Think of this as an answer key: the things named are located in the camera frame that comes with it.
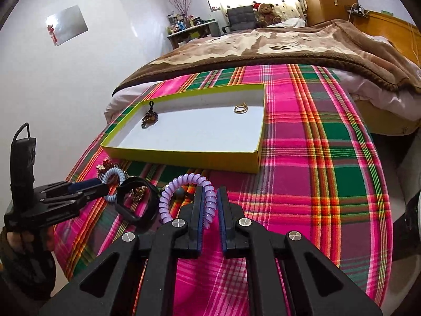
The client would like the vase of dried branches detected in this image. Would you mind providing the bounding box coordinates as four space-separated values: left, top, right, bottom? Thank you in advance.
169 0 198 23

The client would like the black wristband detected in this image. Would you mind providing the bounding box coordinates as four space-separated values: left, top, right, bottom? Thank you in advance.
116 177 160 228

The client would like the blue spiral hair tie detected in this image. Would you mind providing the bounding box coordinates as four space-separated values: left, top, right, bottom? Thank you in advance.
98 166 126 203

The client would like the pink green plaid cloth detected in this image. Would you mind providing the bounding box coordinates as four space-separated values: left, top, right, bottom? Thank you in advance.
54 64 391 316

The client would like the yellow-green shallow cardboard box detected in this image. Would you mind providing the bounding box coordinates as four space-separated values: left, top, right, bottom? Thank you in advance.
99 83 266 174

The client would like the wooden headboard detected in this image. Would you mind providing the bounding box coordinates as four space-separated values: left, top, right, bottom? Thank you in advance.
353 10 421 60

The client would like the wooden desk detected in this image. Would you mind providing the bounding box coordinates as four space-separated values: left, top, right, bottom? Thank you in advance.
167 21 220 50

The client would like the purple spiral hair tie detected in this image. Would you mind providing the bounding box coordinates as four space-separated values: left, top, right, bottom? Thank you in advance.
159 173 218 230

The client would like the brown teddy bear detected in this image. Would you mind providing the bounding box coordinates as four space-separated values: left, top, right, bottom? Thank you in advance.
252 2 283 27

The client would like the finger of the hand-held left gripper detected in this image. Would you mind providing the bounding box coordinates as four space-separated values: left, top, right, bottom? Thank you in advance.
43 178 100 199
40 184 110 210

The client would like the grey chair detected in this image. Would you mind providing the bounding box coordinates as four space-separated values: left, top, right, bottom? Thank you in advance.
222 7 261 34

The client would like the wooden bed frame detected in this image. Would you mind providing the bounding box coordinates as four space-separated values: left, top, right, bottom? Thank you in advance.
355 100 421 136

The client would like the person's left forearm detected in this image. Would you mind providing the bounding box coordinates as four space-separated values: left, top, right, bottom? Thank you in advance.
0 250 57 301

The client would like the white pillow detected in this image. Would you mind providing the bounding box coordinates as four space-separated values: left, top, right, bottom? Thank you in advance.
266 18 307 29

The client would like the group of bottles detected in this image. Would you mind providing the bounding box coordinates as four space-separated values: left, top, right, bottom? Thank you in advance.
167 13 207 33

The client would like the person's left hand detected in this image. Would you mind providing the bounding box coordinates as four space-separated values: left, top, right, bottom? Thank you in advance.
2 229 55 264

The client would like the dark beaded pendant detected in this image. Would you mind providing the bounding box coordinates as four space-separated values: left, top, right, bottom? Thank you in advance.
141 101 160 129

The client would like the white power strip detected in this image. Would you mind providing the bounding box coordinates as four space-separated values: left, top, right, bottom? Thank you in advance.
345 3 368 18

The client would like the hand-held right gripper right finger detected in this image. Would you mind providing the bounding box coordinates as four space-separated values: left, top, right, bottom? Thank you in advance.
217 186 384 316

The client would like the brown patterned blanket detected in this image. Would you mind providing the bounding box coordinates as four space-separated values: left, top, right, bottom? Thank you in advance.
112 20 421 95

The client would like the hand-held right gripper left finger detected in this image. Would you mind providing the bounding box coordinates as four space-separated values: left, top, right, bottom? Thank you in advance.
39 185 217 316

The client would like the silver wall poster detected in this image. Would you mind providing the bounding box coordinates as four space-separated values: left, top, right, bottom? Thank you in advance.
46 5 89 46

